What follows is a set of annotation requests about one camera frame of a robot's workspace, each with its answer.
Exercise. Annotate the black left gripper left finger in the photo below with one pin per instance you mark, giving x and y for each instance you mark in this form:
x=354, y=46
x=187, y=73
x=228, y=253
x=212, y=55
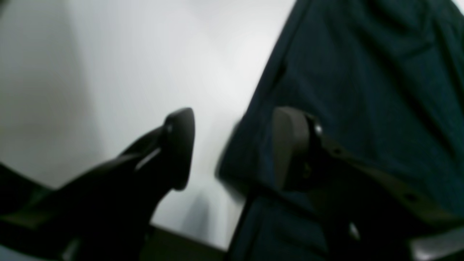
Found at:
x=104, y=214

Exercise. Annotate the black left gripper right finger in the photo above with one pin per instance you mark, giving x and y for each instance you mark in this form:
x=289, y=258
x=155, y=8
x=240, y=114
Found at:
x=366, y=214

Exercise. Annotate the dark navy t-shirt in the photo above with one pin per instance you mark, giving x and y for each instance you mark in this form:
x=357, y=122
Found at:
x=385, y=78

